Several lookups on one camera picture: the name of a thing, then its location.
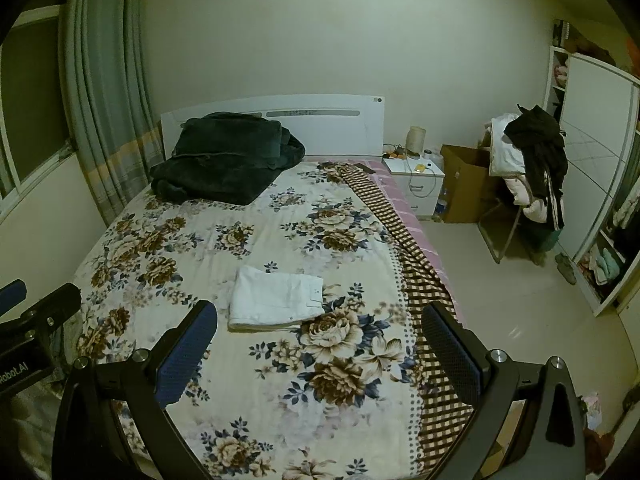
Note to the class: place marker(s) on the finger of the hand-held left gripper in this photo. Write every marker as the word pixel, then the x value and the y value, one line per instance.
pixel 57 305
pixel 12 294

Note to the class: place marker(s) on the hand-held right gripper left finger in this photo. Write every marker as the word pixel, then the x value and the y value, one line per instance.
pixel 185 355

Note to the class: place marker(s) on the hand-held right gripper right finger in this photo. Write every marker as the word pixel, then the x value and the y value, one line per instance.
pixel 452 355

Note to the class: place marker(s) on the white pants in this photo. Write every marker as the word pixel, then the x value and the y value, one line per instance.
pixel 275 295

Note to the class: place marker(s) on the folding chair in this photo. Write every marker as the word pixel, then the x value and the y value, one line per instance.
pixel 500 220

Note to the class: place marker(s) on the grey slippers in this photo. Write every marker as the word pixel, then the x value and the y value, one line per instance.
pixel 566 267

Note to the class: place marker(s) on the plastic bottle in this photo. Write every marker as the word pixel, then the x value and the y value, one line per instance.
pixel 441 208

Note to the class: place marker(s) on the pink cloth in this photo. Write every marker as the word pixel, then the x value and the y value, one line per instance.
pixel 591 410

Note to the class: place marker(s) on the pink striped mattress cover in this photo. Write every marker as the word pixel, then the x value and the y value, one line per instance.
pixel 410 210

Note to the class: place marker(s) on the white nightstand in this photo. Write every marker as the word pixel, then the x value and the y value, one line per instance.
pixel 420 195

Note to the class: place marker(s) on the brown cardboard box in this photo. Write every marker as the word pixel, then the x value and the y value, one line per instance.
pixel 465 185

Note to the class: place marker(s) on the bed with floral sheet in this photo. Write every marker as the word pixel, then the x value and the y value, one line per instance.
pixel 260 200

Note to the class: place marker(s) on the pink and white jacket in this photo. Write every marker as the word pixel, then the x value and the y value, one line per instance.
pixel 530 200

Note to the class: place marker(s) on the reddish brown cloth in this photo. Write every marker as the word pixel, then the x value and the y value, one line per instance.
pixel 600 452

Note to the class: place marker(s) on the folded clothes on shelf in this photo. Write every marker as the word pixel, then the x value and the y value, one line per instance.
pixel 605 265

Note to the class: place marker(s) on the dark green blanket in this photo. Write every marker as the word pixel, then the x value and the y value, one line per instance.
pixel 225 160

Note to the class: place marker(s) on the window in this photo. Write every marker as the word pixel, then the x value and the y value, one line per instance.
pixel 35 90

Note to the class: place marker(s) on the dark phone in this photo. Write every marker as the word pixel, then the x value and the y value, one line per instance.
pixel 365 168

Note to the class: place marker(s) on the black garment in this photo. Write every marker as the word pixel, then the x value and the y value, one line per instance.
pixel 545 160

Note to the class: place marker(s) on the white garment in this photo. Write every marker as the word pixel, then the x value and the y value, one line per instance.
pixel 502 145

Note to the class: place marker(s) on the green striped curtain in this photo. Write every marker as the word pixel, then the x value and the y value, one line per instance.
pixel 100 85

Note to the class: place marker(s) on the white headboard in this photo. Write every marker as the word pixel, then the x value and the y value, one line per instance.
pixel 340 130

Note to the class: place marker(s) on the white wardrobe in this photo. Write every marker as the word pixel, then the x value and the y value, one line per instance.
pixel 595 120

